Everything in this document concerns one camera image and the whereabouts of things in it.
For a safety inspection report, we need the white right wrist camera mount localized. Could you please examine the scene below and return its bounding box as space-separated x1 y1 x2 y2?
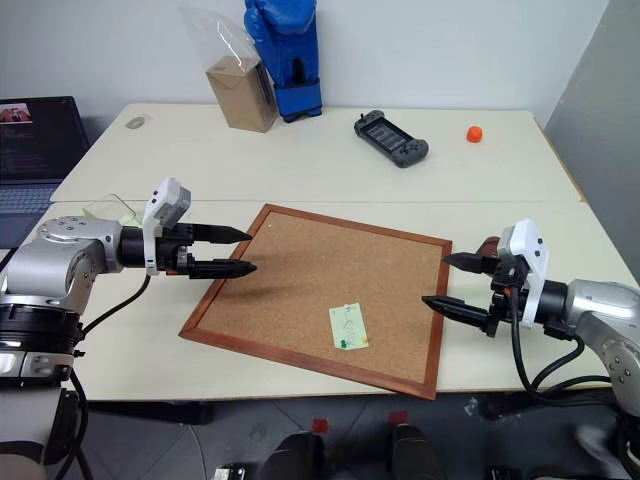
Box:
499 218 550 329

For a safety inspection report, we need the brown cardboard box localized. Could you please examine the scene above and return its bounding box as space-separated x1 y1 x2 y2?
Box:
205 55 278 134

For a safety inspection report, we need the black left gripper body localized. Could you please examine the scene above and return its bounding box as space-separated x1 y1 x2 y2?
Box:
154 223 196 279

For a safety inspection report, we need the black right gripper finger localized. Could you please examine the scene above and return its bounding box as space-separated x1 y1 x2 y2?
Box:
421 294 490 329
442 252 496 275

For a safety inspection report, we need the silver robot torso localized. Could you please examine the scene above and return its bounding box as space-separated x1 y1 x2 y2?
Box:
0 388 86 480

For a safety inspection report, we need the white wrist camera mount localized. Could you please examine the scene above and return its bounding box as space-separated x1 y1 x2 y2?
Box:
142 176 193 276
499 218 550 329

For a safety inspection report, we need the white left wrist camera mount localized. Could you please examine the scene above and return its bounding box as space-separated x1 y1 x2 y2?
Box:
142 176 193 276

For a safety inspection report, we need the black handheld game controller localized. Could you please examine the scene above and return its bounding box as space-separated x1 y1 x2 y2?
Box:
353 109 430 169

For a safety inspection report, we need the dark brown round object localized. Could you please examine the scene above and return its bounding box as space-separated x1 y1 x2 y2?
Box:
477 235 504 259

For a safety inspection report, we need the dark open laptop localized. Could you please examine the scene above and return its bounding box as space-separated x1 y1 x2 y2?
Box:
0 96 91 250

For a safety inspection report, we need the blue boxing glove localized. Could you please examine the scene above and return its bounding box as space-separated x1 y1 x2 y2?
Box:
243 0 324 124

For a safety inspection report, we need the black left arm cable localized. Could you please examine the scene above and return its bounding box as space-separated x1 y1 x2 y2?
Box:
78 272 153 337

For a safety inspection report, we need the dark rounded shape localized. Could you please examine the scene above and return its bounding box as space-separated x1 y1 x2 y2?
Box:
392 423 441 480
259 432 326 480

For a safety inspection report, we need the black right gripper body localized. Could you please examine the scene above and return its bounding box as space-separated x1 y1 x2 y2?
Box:
482 252 531 339

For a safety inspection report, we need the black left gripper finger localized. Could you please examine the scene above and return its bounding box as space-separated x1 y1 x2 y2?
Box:
192 223 253 246
188 258 258 280

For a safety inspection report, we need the pale green paper note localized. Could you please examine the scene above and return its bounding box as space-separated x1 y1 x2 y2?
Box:
328 302 370 350

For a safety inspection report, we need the clear plastic container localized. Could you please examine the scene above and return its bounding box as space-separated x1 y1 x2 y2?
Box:
81 193 139 226

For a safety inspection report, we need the clear plastic bag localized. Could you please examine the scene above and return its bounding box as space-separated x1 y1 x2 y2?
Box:
178 3 264 81

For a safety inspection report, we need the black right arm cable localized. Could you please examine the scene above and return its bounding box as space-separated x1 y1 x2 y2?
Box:
507 284 614 404

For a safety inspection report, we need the wood-framed cork board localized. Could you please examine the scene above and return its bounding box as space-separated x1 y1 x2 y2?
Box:
178 203 454 400

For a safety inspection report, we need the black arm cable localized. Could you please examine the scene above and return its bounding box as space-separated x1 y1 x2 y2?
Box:
78 272 153 337
507 284 614 404

